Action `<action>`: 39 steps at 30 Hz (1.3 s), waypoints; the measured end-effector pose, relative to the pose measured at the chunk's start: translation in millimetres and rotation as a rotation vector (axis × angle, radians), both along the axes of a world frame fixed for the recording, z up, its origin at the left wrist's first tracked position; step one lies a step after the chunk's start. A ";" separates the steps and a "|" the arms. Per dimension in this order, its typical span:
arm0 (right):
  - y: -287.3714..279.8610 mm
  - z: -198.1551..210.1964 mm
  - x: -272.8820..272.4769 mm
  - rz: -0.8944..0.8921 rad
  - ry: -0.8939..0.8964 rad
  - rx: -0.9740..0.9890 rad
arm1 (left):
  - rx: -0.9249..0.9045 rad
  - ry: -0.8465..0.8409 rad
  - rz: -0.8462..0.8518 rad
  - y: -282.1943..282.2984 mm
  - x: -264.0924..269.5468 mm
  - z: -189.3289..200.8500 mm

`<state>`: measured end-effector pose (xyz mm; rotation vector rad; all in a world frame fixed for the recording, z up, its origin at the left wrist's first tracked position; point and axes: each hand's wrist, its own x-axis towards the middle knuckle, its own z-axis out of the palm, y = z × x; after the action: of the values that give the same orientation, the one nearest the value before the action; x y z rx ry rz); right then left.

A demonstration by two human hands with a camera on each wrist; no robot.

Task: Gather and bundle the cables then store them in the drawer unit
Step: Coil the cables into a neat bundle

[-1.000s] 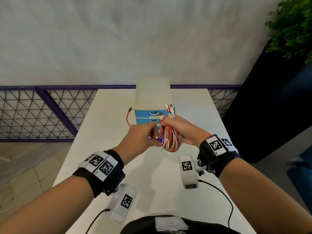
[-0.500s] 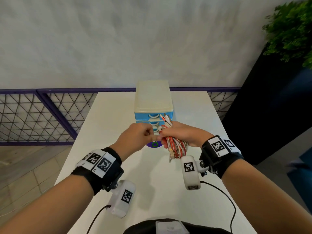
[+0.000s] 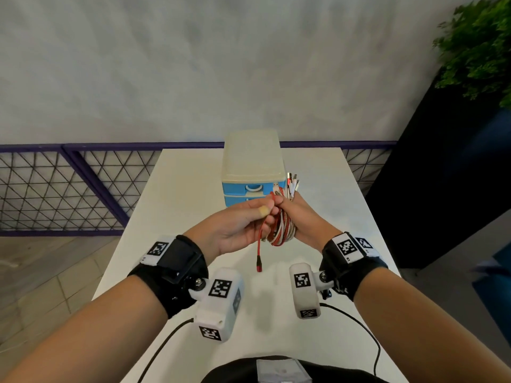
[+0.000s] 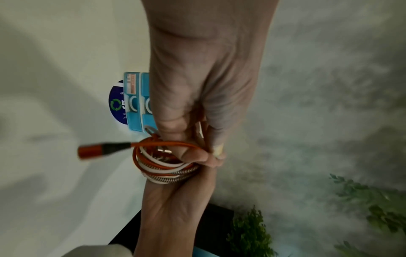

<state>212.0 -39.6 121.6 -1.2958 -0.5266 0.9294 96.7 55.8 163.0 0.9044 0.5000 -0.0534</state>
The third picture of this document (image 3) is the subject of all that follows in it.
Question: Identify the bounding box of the white cable bundle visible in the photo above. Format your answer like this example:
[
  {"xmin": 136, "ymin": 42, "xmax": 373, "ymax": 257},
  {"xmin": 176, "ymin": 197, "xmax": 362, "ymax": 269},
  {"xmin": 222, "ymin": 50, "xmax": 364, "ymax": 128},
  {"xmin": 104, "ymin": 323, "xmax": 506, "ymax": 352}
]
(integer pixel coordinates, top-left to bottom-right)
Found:
[{"xmin": 271, "ymin": 174, "xmax": 300, "ymax": 246}]

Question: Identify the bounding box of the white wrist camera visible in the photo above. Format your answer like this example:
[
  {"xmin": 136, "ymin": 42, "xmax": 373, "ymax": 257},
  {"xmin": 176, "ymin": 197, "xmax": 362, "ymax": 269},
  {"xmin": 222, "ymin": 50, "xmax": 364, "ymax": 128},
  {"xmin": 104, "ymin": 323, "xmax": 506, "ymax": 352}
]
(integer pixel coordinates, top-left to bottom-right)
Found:
[
  {"xmin": 187, "ymin": 268, "xmax": 245, "ymax": 343},
  {"xmin": 289, "ymin": 262, "xmax": 334, "ymax": 320}
]

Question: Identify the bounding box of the blue and white drawer cabinet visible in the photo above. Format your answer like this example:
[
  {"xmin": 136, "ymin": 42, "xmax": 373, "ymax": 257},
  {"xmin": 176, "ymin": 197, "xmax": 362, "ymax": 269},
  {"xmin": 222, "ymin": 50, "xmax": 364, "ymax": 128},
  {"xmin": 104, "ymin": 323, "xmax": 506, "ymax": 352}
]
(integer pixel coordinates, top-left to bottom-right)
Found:
[{"xmin": 220, "ymin": 129, "xmax": 287, "ymax": 208}]

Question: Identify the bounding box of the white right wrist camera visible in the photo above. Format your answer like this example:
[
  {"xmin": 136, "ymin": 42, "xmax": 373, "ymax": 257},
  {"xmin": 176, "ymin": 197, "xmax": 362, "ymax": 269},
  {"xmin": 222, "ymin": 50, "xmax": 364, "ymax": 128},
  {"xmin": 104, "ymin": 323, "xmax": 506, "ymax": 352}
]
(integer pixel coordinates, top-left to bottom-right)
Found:
[{"xmin": 289, "ymin": 262, "xmax": 334, "ymax": 320}]

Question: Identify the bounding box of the black left wrist strap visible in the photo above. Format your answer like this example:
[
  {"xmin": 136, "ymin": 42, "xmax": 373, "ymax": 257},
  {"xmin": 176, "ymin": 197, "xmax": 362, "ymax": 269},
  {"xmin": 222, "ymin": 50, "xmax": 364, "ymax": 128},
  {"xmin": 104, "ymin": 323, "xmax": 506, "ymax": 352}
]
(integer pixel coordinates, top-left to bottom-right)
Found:
[{"xmin": 127, "ymin": 234, "xmax": 210, "ymax": 320}]

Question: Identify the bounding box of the black left camera cable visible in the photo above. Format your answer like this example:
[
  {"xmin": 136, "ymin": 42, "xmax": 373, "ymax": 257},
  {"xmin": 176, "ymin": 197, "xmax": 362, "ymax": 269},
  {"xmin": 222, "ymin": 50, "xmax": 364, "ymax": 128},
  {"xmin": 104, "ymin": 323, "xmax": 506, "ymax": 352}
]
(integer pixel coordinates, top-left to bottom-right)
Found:
[{"xmin": 137, "ymin": 318, "xmax": 195, "ymax": 383}]

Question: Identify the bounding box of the person's left hand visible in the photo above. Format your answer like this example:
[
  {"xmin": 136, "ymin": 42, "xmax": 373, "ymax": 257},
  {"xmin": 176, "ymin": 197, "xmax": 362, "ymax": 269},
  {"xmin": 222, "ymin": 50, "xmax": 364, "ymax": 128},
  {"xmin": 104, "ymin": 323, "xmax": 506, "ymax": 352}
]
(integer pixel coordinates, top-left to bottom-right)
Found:
[{"xmin": 183, "ymin": 196, "xmax": 280, "ymax": 266}]

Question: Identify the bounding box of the black partition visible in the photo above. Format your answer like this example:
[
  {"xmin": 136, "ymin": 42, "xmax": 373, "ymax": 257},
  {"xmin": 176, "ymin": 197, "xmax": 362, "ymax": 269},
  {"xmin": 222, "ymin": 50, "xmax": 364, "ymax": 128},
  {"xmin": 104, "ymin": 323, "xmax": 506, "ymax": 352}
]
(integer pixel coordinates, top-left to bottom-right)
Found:
[{"xmin": 365, "ymin": 81, "xmax": 511, "ymax": 270}]

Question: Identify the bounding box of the person's black shirt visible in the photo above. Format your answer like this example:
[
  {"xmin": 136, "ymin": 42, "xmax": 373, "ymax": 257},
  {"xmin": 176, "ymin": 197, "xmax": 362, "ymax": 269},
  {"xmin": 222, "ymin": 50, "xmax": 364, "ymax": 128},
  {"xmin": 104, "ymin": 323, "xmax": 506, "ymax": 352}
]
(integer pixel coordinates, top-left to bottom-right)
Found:
[{"xmin": 199, "ymin": 355, "xmax": 390, "ymax": 383}]

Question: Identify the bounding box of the black camera cable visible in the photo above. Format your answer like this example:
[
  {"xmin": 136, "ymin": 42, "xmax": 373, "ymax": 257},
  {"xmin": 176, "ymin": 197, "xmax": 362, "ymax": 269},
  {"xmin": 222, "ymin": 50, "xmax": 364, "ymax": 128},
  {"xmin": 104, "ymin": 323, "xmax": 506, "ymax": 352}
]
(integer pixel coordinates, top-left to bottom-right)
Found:
[
  {"xmin": 319, "ymin": 302, "xmax": 382, "ymax": 376},
  {"xmin": 137, "ymin": 318, "xmax": 195, "ymax": 383}
]

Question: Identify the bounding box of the person's right forearm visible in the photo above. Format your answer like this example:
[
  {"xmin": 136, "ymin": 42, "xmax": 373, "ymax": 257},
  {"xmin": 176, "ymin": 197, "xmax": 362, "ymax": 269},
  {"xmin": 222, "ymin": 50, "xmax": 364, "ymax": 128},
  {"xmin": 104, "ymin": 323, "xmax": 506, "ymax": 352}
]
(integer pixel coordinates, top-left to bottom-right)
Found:
[{"xmin": 353, "ymin": 267, "xmax": 511, "ymax": 383}]

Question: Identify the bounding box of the purple metal mesh fence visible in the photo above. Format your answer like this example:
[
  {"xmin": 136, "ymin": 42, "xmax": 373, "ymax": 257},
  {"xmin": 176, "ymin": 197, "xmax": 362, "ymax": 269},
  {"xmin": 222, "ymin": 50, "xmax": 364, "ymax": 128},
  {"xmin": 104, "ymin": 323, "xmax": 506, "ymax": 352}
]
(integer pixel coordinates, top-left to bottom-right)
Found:
[{"xmin": 0, "ymin": 141, "xmax": 398, "ymax": 237}]

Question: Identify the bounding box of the person's left forearm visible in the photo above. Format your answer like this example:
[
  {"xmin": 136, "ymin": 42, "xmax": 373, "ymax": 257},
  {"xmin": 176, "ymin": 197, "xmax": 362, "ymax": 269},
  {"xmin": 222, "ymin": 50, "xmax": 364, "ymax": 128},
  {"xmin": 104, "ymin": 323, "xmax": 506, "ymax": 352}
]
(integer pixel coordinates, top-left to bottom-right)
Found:
[{"xmin": 0, "ymin": 274, "xmax": 168, "ymax": 383}]

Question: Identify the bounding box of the black right camera cable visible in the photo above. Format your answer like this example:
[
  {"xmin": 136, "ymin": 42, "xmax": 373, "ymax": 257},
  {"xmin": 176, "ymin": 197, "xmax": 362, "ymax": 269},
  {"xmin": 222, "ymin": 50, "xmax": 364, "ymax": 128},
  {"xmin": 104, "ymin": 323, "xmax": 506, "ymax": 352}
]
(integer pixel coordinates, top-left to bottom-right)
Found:
[{"xmin": 319, "ymin": 302, "xmax": 382, "ymax": 376}]

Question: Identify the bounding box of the white table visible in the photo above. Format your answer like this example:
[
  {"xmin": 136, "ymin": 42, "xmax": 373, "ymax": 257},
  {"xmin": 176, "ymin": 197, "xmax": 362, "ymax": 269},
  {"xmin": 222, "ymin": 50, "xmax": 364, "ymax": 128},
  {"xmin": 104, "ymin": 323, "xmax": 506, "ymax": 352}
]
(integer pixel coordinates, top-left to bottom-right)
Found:
[{"xmin": 92, "ymin": 147, "xmax": 410, "ymax": 383}]

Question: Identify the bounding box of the clear badge holder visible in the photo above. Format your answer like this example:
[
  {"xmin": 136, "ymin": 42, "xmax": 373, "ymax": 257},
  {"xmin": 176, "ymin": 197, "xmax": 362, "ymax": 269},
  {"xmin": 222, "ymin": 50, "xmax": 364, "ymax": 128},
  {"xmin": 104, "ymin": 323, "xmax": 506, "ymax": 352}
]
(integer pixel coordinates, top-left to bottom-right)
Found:
[{"xmin": 256, "ymin": 359, "xmax": 313, "ymax": 383}]

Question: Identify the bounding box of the bundle of charging cables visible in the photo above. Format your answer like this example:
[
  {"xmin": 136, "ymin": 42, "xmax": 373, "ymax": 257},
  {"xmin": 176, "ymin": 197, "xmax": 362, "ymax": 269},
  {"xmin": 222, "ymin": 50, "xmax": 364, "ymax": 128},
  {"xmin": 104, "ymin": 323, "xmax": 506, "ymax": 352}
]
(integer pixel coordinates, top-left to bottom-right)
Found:
[
  {"xmin": 269, "ymin": 181, "xmax": 299, "ymax": 246},
  {"xmin": 271, "ymin": 173, "xmax": 299, "ymax": 247},
  {"xmin": 256, "ymin": 173, "xmax": 299, "ymax": 273}
]

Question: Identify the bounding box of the person's right hand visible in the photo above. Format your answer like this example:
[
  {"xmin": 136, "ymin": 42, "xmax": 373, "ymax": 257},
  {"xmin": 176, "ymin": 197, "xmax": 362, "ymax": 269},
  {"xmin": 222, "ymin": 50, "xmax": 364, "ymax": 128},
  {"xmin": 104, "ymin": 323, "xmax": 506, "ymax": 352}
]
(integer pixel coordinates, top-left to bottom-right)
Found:
[{"xmin": 273, "ymin": 191, "xmax": 343, "ymax": 254}]

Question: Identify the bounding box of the green plant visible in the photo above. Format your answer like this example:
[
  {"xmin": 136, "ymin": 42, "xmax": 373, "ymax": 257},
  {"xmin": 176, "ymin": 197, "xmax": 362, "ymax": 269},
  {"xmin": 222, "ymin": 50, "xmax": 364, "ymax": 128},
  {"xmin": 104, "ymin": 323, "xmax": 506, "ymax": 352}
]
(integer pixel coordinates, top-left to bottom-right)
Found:
[{"xmin": 433, "ymin": 0, "xmax": 511, "ymax": 108}]

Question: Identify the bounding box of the black right wrist strap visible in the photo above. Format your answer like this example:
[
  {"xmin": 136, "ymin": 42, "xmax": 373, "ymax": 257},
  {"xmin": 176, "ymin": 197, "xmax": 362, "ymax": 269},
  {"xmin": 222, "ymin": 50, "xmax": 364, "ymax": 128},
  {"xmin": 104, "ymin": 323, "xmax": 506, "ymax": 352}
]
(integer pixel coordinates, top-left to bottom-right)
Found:
[{"xmin": 319, "ymin": 231, "xmax": 389, "ymax": 303}]

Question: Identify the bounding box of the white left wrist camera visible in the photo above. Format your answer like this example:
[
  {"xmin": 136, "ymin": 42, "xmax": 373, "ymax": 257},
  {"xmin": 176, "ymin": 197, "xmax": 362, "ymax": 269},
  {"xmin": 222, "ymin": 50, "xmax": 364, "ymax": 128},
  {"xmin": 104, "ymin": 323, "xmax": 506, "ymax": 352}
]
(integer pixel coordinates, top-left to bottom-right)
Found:
[{"xmin": 187, "ymin": 268, "xmax": 245, "ymax": 343}]

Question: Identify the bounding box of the black wrist strap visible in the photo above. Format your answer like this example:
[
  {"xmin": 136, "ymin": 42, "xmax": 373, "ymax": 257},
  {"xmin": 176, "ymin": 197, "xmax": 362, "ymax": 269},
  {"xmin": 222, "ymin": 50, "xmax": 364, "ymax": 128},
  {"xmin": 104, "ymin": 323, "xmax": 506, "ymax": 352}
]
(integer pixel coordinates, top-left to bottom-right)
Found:
[
  {"xmin": 319, "ymin": 231, "xmax": 389, "ymax": 303},
  {"xmin": 127, "ymin": 234, "xmax": 210, "ymax": 320}
]

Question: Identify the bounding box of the blue seat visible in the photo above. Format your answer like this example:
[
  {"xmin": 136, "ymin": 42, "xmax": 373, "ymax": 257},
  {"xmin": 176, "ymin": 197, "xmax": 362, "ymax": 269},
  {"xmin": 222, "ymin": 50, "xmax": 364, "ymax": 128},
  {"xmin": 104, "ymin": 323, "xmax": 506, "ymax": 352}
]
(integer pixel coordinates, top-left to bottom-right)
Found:
[{"xmin": 471, "ymin": 241, "xmax": 511, "ymax": 347}]

